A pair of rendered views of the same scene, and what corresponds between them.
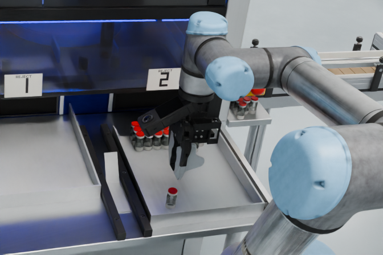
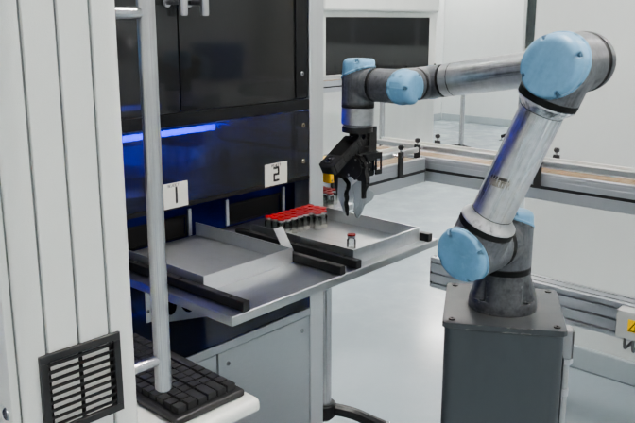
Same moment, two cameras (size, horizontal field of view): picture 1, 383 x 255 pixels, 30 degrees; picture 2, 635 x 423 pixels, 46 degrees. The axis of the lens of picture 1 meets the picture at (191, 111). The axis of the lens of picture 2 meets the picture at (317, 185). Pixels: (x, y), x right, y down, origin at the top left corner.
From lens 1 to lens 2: 0.96 m
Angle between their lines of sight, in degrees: 29
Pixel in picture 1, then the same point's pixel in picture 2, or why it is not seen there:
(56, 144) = (213, 248)
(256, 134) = not seen: hidden behind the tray
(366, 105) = not seen: hidden behind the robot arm
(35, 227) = (266, 286)
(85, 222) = (300, 275)
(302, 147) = (553, 41)
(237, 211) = (404, 238)
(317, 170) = (574, 46)
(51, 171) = (231, 261)
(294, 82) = (454, 75)
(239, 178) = (377, 229)
